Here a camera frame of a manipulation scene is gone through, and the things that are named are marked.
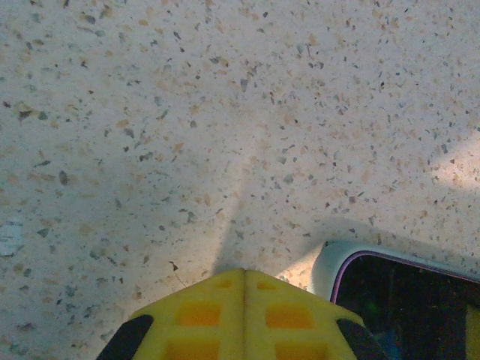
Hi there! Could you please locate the pale blue phone case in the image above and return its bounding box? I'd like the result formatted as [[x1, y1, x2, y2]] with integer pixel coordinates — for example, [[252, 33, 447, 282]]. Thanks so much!
[[307, 239, 480, 304]]

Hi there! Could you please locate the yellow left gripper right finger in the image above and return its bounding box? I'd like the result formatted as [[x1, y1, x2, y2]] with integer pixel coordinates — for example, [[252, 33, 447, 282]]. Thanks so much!
[[245, 268, 389, 360]]

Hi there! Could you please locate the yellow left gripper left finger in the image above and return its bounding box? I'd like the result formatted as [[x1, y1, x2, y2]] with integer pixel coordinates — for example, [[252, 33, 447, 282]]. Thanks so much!
[[96, 267, 247, 360]]

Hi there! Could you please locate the black phone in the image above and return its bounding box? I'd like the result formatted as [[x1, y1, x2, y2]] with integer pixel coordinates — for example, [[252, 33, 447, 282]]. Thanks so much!
[[329, 251, 480, 360]]

